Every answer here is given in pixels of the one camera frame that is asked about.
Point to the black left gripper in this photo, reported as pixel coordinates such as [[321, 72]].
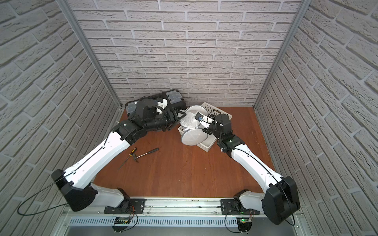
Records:
[[172, 118]]

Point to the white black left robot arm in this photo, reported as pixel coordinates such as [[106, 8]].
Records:
[[143, 116]]

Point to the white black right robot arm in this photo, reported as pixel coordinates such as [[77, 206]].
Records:
[[279, 199]]

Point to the black plastic toolbox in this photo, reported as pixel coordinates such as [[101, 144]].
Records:
[[175, 100]]

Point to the white perforated plastic basket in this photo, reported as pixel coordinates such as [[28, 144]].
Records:
[[211, 139]]

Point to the yellow black screwdriver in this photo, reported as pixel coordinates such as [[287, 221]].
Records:
[[127, 157]]

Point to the left controller board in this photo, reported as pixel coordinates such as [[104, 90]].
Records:
[[122, 224]]

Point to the controller board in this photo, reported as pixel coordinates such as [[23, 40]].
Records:
[[244, 225], [122, 224]]

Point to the right controller board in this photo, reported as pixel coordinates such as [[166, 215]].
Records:
[[244, 225]]

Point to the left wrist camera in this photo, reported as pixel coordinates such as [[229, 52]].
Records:
[[161, 105]]

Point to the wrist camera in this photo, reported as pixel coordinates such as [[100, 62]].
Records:
[[161, 105], [205, 121]]

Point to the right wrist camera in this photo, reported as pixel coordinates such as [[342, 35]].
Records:
[[205, 121]]

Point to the black handled hammer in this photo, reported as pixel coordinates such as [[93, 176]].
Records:
[[136, 157]]

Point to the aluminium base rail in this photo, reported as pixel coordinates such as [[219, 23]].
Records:
[[154, 216]]

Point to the left aluminium corner post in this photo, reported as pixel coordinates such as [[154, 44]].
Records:
[[74, 23]]

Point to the aluminium corner post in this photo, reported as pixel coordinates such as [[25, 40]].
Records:
[[303, 7], [74, 23]]

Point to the right aluminium corner post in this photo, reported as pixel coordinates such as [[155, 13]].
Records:
[[303, 7]]

